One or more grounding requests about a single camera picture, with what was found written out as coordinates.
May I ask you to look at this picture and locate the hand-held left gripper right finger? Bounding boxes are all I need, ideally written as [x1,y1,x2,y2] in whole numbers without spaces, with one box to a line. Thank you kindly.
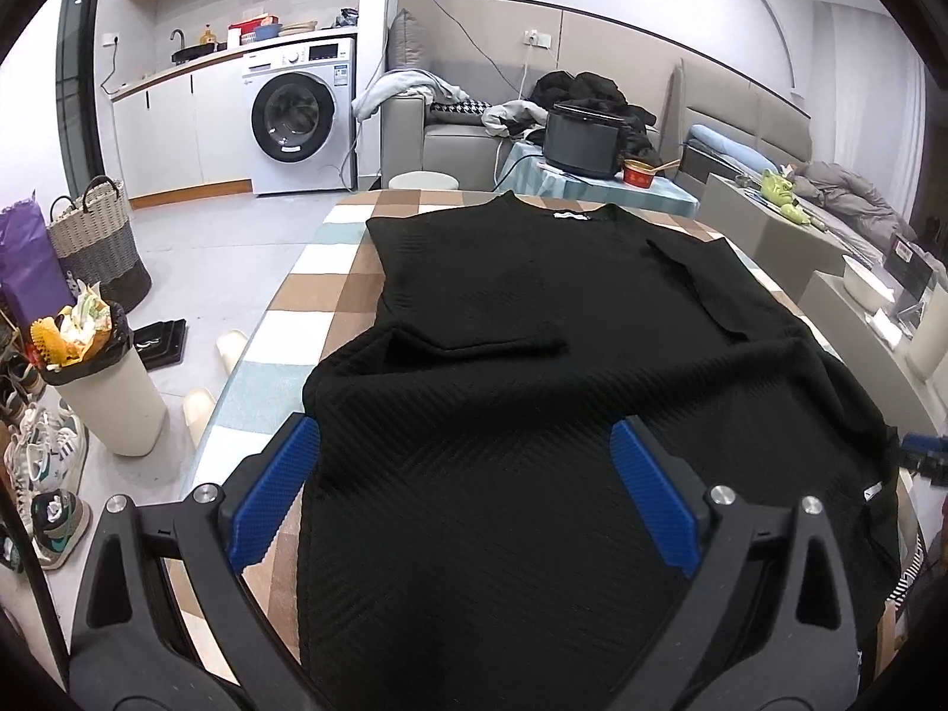
[600,417,860,711]

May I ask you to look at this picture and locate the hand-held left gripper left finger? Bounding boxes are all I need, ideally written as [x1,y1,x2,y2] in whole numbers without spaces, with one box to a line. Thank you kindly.
[70,413,322,711]

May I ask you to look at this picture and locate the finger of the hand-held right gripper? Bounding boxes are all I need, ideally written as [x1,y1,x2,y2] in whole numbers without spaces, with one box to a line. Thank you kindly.
[901,433,948,464]

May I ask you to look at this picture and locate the black knit sweater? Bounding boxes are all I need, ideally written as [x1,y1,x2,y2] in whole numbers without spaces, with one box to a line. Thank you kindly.
[296,191,903,711]

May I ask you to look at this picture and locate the white cylinder container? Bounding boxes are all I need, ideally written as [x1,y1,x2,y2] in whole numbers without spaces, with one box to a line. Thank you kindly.
[907,318,948,382]

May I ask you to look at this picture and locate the cream slipper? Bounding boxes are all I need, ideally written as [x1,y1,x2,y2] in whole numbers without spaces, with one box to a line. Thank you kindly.
[214,329,249,379]
[181,387,219,449]

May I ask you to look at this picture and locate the beige side cabinet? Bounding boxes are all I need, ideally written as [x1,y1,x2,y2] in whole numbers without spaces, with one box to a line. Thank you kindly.
[800,270,948,438]

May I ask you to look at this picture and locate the striped cloth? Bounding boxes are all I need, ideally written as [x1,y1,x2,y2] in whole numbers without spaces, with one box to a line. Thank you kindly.
[885,548,934,612]

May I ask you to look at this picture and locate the checkered tablecloth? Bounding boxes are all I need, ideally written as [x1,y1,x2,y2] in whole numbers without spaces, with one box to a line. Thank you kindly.
[164,188,927,711]

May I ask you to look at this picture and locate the white bowl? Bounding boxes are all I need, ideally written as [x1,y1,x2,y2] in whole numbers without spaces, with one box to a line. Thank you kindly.
[840,255,893,312]

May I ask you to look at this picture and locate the black floor tray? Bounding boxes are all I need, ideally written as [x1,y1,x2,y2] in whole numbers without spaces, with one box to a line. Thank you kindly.
[129,318,188,371]

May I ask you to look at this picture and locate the white trash bin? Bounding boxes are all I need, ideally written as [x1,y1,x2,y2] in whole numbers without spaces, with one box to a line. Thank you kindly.
[30,289,170,458]

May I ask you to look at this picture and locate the clear box with black sign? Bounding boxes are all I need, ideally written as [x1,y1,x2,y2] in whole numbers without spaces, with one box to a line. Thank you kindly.
[885,233,948,319]

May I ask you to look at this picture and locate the grey blanket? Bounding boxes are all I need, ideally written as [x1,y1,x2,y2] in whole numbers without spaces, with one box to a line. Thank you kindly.
[792,161,920,245]

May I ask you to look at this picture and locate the green plush toy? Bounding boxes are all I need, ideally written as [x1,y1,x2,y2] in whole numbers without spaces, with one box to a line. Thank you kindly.
[755,169,812,227]

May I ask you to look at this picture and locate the light blue side table cloth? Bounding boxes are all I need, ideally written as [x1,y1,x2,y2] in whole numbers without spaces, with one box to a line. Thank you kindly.
[495,139,701,219]

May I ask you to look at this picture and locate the purple bag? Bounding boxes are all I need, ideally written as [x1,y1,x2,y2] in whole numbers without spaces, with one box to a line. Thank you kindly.
[0,193,75,312]

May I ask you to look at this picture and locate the white round stool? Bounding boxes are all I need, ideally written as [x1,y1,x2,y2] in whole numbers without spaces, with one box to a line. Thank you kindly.
[387,170,462,194]

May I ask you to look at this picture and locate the blue pillow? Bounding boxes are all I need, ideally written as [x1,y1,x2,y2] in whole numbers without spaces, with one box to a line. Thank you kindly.
[687,124,779,175]

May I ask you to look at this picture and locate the black countertop oven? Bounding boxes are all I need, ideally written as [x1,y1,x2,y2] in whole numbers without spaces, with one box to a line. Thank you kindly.
[543,100,623,180]

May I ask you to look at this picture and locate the white kitchen base cabinet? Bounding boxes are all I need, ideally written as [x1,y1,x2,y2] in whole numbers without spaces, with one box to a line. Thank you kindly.
[110,52,257,209]

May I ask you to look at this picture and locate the white washing machine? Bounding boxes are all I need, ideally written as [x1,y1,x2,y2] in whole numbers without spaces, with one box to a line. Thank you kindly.
[241,37,358,197]

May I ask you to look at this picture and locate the grey sofa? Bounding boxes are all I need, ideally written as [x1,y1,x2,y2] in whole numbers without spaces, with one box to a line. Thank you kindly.
[381,85,534,194]

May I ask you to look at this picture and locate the white grey garment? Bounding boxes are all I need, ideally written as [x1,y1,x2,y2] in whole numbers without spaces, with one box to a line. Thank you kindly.
[481,98,553,140]

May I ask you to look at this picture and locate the black coat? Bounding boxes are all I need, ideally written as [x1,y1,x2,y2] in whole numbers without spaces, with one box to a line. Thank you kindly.
[527,71,660,164]

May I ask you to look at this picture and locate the pale blue garment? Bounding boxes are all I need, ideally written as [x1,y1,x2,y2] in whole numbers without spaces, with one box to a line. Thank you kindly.
[351,68,475,123]

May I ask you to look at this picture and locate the dark glass door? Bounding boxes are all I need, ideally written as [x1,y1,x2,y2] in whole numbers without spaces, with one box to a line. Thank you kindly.
[59,0,108,179]

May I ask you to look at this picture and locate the grey pillow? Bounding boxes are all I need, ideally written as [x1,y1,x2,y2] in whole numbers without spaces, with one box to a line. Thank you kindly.
[386,9,431,75]

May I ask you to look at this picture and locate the woven basket with handles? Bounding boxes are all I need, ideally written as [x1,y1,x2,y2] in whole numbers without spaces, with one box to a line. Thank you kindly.
[48,176,153,312]

